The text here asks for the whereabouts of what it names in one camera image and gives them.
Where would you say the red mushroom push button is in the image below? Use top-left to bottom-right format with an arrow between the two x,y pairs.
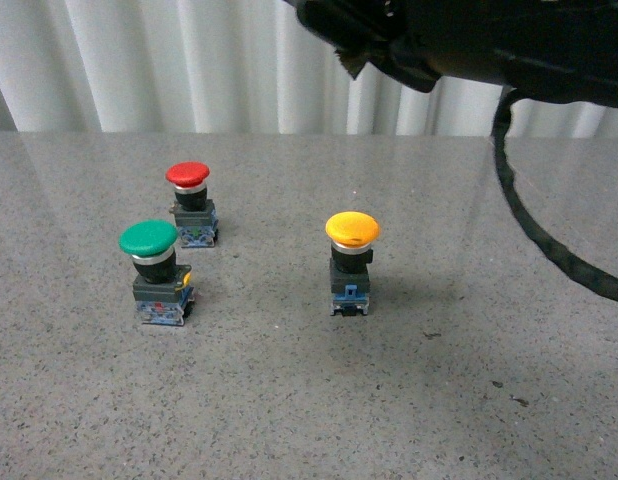
165,161 -> 218,248

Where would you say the yellow mushroom push button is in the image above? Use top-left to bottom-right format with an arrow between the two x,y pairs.
325,211 -> 380,316

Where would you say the white pleated curtain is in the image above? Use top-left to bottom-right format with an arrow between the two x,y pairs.
0,1 -> 618,137

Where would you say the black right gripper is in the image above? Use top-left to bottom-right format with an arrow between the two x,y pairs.
291,1 -> 618,109

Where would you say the black sleeved cable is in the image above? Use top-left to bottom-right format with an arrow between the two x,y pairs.
491,84 -> 618,306

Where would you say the green mushroom push button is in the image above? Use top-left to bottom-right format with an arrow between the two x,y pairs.
119,219 -> 195,327

